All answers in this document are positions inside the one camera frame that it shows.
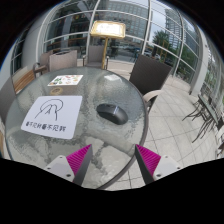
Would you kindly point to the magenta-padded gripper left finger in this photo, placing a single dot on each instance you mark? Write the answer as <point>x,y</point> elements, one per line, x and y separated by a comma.
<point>79,160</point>

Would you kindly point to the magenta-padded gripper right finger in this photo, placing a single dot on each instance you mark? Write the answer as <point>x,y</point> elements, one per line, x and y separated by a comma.
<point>148,160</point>

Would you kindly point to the black computer mouse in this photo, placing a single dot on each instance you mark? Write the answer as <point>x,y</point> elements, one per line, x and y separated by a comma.
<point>112,114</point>

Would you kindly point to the white mouse pad with drawing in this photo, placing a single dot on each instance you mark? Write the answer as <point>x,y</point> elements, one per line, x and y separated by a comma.
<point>53,116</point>

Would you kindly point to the group of metal patio furniture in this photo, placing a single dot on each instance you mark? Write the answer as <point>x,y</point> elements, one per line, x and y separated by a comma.
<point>206,113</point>

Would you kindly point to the colourful picture menu card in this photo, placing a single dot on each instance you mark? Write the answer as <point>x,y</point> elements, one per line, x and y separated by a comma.
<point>65,80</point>

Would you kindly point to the dark brown wicker chair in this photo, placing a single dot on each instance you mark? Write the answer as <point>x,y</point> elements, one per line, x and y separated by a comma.
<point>150,73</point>

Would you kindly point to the grey wicker chair back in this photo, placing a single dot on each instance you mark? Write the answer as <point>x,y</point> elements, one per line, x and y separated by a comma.
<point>6,98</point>

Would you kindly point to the brown wicker armchair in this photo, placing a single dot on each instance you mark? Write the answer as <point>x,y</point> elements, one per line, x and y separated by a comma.
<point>43,61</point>

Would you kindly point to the grey wicker armchair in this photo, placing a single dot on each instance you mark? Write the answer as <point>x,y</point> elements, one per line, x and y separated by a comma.
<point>96,55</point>

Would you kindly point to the golden menu display stand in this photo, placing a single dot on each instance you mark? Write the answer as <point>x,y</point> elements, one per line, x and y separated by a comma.
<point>107,30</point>

